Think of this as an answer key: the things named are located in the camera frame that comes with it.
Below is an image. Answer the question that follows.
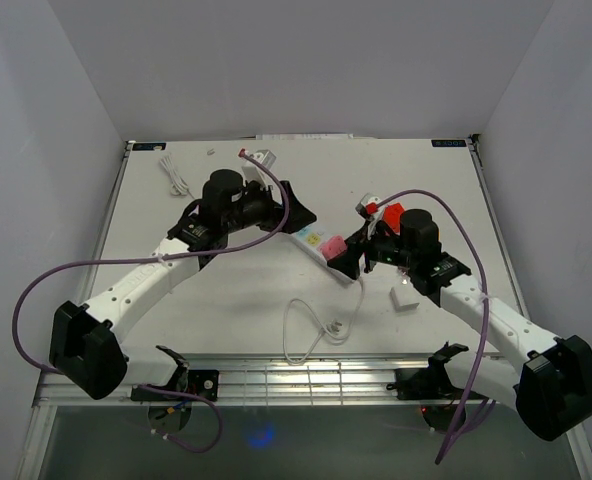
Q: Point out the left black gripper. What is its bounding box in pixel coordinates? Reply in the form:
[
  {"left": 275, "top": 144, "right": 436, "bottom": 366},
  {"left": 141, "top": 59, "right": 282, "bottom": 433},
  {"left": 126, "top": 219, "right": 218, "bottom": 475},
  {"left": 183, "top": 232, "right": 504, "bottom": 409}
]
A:
[{"left": 223, "top": 180, "right": 315, "bottom": 235}]

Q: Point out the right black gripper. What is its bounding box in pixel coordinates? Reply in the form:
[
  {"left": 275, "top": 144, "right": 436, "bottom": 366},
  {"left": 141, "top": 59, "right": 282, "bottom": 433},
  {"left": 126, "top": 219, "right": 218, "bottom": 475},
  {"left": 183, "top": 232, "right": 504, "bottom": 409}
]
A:
[{"left": 327, "top": 219, "right": 416, "bottom": 280}]

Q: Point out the white multicolour power strip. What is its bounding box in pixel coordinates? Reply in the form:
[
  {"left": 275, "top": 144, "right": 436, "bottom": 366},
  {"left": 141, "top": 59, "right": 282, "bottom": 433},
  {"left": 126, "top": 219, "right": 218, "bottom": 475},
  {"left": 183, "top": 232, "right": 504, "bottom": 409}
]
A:
[{"left": 282, "top": 224, "right": 366, "bottom": 366}]

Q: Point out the red cube socket adapter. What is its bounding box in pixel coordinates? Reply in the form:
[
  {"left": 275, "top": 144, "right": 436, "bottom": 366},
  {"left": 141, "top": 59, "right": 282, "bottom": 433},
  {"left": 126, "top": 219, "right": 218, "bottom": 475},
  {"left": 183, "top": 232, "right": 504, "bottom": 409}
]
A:
[{"left": 382, "top": 203, "right": 405, "bottom": 234}]

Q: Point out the pink plug adapter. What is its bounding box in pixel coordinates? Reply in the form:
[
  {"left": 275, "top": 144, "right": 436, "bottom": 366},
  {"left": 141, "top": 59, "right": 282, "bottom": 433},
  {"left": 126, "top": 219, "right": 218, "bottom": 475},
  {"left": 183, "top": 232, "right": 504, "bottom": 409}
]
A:
[{"left": 319, "top": 235, "right": 347, "bottom": 261}]

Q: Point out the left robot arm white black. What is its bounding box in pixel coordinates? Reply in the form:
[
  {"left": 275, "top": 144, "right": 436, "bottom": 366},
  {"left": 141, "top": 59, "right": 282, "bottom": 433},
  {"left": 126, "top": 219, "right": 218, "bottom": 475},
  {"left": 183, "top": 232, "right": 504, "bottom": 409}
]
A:
[{"left": 49, "top": 169, "right": 317, "bottom": 400}]

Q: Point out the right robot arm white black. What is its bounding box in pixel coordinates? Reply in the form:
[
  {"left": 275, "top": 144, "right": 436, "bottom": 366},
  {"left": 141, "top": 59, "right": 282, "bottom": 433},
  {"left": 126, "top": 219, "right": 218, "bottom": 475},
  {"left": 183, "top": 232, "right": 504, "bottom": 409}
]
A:
[{"left": 325, "top": 209, "right": 592, "bottom": 441}]

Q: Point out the white plug adapter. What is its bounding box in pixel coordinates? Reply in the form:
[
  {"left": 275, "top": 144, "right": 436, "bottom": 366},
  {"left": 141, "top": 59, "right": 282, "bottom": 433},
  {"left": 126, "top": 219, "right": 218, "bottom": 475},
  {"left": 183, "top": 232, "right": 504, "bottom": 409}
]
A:
[{"left": 389, "top": 285, "right": 419, "bottom": 312}]

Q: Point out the orange power strip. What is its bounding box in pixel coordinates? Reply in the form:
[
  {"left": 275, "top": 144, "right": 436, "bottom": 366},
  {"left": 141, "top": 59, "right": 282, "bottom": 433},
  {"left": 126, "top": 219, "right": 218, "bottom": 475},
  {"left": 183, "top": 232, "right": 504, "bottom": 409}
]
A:
[{"left": 159, "top": 154, "right": 195, "bottom": 200}]

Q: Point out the right corner label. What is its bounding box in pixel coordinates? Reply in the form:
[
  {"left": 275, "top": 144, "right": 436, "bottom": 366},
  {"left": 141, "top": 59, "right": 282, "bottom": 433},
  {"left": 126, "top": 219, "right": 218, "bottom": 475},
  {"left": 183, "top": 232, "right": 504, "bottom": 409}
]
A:
[{"left": 431, "top": 139, "right": 467, "bottom": 148}]

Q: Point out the corner label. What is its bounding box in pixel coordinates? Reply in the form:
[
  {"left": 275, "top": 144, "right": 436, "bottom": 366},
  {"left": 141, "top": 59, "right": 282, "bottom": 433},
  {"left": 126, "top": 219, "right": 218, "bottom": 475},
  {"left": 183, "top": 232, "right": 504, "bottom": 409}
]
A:
[
  {"left": 431, "top": 139, "right": 467, "bottom": 148},
  {"left": 131, "top": 142, "right": 167, "bottom": 151}
]

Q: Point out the left corner label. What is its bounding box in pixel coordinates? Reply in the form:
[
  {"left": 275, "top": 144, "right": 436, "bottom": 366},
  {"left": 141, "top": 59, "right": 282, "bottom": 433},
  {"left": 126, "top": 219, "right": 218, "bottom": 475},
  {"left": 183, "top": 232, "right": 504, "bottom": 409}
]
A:
[{"left": 131, "top": 142, "right": 167, "bottom": 151}]

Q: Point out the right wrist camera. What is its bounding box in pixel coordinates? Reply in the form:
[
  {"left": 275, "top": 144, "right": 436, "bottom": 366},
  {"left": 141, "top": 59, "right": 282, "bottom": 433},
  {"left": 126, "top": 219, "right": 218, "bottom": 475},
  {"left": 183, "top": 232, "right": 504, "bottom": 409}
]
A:
[{"left": 355, "top": 193, "right": 385, "bottom": 225}]

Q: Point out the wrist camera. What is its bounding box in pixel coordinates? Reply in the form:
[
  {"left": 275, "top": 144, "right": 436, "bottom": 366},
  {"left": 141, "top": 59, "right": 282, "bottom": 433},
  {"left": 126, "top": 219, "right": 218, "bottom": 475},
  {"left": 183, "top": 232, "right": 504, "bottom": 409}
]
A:
[
  {"left": 355, "top": 193, "right": 385, "bottom": 225},
  {"left": 239, "top": 149, "right": 276, "bottom": 186}
]

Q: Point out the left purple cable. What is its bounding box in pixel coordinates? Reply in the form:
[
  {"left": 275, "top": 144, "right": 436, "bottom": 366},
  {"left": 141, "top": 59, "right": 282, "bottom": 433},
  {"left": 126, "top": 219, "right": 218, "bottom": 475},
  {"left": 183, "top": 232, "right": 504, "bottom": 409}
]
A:
[{"left": 11, "top": 152, "right": 291, "bottom": 454}]

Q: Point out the purple cable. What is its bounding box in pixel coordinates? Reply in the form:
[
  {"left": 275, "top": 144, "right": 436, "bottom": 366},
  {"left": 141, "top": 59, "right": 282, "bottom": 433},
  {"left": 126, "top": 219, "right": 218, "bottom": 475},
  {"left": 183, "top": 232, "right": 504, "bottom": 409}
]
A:
[
  {"left": 11, "top": 152, "right": 291, "bottom": 454},
  {"left": 375, "top": 188, "right": 497, "bottom": 465}
]

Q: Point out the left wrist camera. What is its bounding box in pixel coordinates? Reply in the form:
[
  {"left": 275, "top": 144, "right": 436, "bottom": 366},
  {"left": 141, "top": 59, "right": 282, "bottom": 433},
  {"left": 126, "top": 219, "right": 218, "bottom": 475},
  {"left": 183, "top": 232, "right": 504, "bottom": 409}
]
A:
[{"left": 239, "top": 149, "right": 276, "bottom": 186}]

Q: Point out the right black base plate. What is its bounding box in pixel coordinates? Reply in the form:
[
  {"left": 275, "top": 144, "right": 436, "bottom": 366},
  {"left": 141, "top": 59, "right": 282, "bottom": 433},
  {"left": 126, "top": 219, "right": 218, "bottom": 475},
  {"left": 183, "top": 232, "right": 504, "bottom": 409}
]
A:
[{"left": 386, "top": 367, "right": 463, "bottom": 401}]

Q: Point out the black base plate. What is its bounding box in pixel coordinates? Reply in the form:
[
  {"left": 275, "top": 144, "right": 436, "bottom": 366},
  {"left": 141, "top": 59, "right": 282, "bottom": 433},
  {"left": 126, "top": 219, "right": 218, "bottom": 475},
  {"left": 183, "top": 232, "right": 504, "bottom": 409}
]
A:
[
  {"left": 386, "top": 367, "right": 463, "bottom": 401},
  {"left": 130, "top": 369, "right": 220, "bottom": 402}
]

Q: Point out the aluminium frame rail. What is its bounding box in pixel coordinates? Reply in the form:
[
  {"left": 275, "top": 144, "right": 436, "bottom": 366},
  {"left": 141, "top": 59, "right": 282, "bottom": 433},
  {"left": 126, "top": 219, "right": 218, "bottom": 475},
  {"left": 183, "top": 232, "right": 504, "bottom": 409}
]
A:
[{"left": 34, "top": 353, "right": 519, "bottom": 408}]

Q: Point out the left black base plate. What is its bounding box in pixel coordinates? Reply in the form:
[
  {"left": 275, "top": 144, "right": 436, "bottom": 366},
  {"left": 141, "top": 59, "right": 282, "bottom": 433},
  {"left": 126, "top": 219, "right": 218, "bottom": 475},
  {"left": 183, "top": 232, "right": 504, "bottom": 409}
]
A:
[{"left": 130, "top": 369, "right": 220, "bottom": 402}]

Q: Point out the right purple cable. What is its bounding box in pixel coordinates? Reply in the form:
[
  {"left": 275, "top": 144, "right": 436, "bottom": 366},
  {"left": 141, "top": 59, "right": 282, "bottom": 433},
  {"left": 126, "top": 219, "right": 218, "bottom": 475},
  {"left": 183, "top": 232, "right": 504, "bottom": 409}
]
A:
[{"left": 375, "top": 188, "right": 497, "bottom": 465}]

